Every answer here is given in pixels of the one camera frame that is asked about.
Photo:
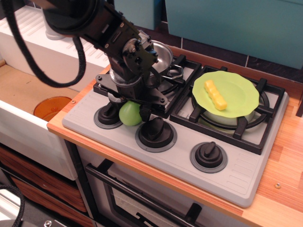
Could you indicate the white toy sink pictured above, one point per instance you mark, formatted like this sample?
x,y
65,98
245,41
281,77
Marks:
x,y
21,91

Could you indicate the black left stove knob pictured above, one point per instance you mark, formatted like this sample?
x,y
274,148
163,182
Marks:
x,y
107,117

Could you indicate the green toy pear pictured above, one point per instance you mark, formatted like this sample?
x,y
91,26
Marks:
x,y
129,114

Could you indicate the black left burner grate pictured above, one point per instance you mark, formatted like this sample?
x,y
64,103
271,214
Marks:
x,y
172,89

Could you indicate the wooden drawer fronts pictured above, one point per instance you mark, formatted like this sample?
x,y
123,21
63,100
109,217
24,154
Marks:
x,y
45,187

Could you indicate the orange sink drain plug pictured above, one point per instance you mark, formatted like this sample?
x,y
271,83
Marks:
x,y
50,107

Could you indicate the lime green plate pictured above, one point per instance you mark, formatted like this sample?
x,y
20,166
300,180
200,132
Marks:
x,y
240,94

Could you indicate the black right burner grate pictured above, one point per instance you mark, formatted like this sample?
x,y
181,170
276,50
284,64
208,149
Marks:
x,y
249,132

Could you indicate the yellow toy fry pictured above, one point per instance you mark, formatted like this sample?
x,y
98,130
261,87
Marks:
x,y
217,99

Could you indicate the black burner grate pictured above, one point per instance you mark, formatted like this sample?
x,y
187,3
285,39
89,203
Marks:
x,y
172,89
249,132

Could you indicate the black stove knob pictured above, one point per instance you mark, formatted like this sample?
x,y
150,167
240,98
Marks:
x,y
208,157
107,117
156,135

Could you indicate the grey toy stove top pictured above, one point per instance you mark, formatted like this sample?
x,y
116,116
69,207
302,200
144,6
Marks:
x,y
237,182

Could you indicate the stainless steel pot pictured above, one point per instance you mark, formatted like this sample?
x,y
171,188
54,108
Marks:
x,y
165,66

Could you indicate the black middle stove knob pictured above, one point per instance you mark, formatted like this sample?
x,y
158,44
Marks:
x,y
156,135

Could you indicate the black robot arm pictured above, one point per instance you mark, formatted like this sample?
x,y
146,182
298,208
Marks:
x,y
130,52

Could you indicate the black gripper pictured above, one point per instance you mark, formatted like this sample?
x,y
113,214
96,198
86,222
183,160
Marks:
x,y
133,89

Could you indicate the black right stove knob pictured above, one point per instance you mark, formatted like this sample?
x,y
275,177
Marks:
x,y
208,157

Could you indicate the oven door with handle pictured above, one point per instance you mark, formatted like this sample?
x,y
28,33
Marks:
x,y
135,201

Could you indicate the grey toy faucet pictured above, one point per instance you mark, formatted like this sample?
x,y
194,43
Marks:
x,y
52,35

